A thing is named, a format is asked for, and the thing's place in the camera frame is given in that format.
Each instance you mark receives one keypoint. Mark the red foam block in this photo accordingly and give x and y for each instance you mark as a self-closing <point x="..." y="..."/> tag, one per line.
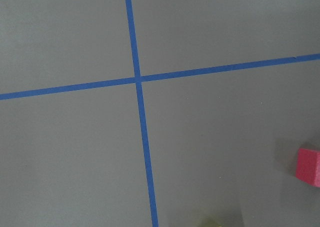
<point x="308" y="166"/>

